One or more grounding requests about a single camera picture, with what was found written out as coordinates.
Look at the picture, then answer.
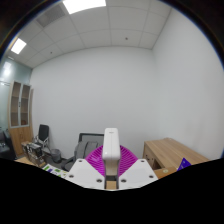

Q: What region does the grey waste bin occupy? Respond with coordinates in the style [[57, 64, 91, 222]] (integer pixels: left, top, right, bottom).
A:
[[50, 148, 63, 164]]

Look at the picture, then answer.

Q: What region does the white charger block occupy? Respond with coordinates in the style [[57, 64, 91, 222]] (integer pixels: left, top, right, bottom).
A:
[[101, 127, 120, 178]]

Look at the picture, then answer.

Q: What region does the square ceiling light panel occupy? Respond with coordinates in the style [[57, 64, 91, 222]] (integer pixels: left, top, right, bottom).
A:
[[62, 0, 107, 15], [10, 38, 28, 55]]

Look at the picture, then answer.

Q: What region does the grey backpack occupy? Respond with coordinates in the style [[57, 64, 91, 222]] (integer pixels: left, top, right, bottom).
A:
[[73, 140, 101, 161]]

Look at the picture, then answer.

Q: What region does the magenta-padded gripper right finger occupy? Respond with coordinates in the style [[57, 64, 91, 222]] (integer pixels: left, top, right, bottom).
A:
[[116, 144, 158, 190]]

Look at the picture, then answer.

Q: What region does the ceiling air vent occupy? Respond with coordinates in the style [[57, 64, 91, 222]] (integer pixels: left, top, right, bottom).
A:
[[35, 3, 68, 28]]

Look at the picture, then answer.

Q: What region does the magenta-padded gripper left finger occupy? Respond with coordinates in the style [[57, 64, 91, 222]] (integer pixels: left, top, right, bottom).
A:
[[64, 145, 107, 190]]

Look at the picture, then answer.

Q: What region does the wooden side cabinet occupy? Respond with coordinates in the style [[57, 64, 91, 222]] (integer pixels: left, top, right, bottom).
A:
[[142, 137, 211, 171]]

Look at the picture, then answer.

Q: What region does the small black chair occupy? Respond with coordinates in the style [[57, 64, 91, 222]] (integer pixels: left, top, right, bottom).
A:
[[33, 123, 51, 153]]

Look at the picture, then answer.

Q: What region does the purple standing card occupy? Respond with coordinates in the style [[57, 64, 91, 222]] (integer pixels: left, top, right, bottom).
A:
[[176, 157, 193, 172]]

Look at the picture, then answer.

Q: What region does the orange-brown box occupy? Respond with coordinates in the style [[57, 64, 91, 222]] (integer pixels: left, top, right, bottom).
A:
[[153, 166, 178, 180]]

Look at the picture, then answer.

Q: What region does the dark printed cardboard box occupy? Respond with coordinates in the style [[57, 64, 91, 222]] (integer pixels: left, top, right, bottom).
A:
[[21, 141, 46, 167]]

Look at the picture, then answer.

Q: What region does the wooden shelf unit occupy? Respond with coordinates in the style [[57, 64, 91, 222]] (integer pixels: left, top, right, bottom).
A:
[[7, 79, 34, 158]]

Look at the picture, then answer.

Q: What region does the black armchair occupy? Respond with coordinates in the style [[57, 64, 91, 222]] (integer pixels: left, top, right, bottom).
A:
[[0, 129, 17, 161]]

